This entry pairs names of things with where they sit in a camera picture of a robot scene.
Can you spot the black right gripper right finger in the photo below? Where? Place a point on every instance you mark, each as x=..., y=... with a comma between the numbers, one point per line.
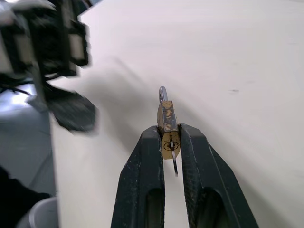
x=204, y=171

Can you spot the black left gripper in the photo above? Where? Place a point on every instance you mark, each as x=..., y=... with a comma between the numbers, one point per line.
x=47, y=40

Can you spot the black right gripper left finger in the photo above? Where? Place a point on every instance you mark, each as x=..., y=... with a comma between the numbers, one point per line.
x=140, y=171

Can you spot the silver padlock key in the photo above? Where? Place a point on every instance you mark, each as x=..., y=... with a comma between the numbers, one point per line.
x=175, y=164

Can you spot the brass padlock with steel shackle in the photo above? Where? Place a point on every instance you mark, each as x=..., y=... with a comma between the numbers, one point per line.
x=168, y=116

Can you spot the silver robot body part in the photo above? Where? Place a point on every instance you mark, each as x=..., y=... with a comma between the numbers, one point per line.
x=45, y=213

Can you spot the black rounded robot part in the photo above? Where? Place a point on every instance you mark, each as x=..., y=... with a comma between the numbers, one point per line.
x=14, y=199

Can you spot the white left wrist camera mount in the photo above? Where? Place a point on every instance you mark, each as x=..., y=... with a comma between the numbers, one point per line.
x=6, y=15

